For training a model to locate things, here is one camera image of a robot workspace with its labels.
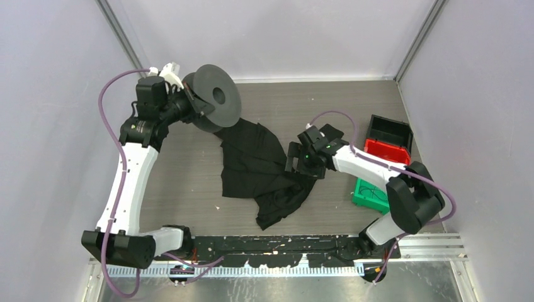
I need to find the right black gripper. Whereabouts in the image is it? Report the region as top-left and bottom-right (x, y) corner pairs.
(284, 142), (326, 180)

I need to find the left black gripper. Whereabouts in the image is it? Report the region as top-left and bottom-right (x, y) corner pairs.
(160, 81), (214, 125)

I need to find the grey plastic cable spool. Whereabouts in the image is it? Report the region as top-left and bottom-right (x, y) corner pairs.
(183, 64), (242, 133)

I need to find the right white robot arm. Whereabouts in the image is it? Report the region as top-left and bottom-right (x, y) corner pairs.
(285, 126), (445, 259)

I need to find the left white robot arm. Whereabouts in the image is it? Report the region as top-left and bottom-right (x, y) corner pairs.
(81, 73), (202, 270)

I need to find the black cloth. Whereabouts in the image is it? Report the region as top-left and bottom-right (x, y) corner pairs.
(215, 119), (316, 230)

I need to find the green plastic bin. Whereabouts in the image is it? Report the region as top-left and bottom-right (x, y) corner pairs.
(352, 179), (390, 215)

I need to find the red plastic bin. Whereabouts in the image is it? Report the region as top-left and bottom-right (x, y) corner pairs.
(364, 138), (411, 165)

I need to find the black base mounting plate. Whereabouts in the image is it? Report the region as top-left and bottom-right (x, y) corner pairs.
(169, 235), (394, 268)

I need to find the black plastic bin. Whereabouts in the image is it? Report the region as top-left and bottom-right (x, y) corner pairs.
(366, 115), (413, 155)

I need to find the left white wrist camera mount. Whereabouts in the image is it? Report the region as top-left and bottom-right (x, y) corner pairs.
(147, 62), (184, 90)

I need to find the thin black wire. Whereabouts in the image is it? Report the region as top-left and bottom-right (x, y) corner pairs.
(359, 186), (383, 202)

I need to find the white slotted cable duct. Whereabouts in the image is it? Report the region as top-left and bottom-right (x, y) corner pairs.
(103, 265), (365, 279)

